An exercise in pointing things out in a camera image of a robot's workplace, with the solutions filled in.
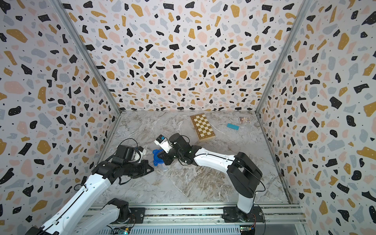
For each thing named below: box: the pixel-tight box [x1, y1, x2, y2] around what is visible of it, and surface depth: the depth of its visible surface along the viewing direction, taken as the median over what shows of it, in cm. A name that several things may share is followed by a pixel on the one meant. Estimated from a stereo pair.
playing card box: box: [238, 116, 252, 124], surface depth 119 cm
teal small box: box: [226, 122, 240, 131], surface depth 116 cm
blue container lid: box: [152, 149, 165, 167], surface depth 81 cm
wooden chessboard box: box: [189, 112, 216, 142], surface depth 111 cm
